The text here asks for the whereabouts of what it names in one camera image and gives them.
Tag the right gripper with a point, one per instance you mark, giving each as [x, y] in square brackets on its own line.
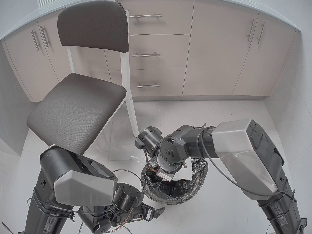
[169, 166]

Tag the clear plastic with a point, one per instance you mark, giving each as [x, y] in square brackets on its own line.
[185, 173]

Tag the beige cabinet with drawers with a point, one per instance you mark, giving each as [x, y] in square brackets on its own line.
[219, 52]

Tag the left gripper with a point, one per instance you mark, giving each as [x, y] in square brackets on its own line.
[148, 213]

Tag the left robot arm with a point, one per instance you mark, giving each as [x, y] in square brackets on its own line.
[82, 186]

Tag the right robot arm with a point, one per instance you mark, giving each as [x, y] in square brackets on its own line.
[243, 150]

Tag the black plastic bag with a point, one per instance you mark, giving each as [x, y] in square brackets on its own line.
[170, 196]

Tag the grey padded white-framed chair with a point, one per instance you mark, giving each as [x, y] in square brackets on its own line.
[80, 106]

